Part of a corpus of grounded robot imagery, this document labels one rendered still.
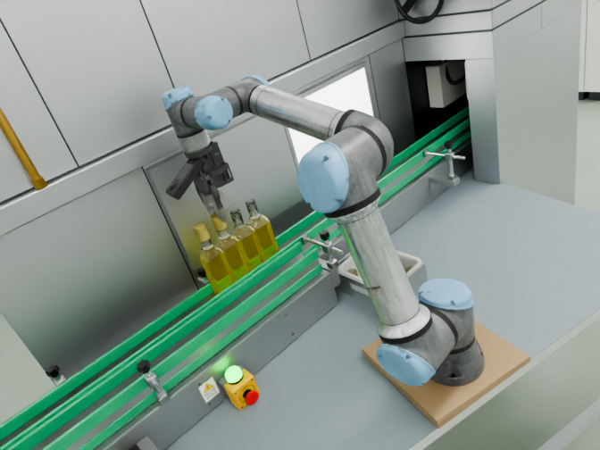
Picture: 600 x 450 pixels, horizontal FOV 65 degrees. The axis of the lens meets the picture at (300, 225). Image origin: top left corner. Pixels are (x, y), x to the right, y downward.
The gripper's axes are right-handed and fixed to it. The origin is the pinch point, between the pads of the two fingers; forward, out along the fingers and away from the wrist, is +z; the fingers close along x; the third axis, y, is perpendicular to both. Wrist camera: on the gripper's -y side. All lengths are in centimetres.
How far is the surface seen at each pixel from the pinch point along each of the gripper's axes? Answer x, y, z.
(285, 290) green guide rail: -13.6, 5.1, 24.4
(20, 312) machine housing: 15, -52, 2
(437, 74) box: 7, 119, 1
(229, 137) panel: 11.6, 18.7, -14.8
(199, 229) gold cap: -1.5, -6.7, -0.3
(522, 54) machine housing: -24, 127, -4
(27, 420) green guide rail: 4, -63, 21
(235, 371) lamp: -20.1, -20.2, 30.0
